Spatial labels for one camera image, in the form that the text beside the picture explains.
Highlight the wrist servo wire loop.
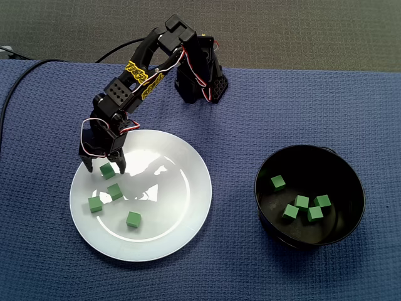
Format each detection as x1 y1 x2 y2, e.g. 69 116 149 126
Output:
120 120 141 133

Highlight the black metal pot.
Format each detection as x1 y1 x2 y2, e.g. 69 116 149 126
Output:
254 144 367 251

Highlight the long black cable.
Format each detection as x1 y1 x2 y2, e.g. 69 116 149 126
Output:
0 37 147 151

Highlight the gripper servo wire loop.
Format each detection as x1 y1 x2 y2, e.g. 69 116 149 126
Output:
80 118 111 158

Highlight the blue waffle weave cloth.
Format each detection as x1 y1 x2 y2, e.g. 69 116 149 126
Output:
0 59 401 301

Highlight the forearm servo wire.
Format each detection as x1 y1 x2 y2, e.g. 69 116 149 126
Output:
123 46 187 95

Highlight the white round plate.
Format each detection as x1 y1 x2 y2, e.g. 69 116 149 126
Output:
69 129 213 263

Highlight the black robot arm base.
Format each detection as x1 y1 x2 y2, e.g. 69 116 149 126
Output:
174 34 230 105

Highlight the thin black cable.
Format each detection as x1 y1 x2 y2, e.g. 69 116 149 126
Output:
9 49 32 60

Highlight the small green cube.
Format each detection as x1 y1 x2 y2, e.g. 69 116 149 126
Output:
281 203 299 221
99 162 116 181
306 206 324 223
313 194 332 208
87 196 103 214
294 194 310 210
125 211 142 229
270 174 286 192
107 183 124 201

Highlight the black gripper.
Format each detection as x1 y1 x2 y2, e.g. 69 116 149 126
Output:
78 117 128 175

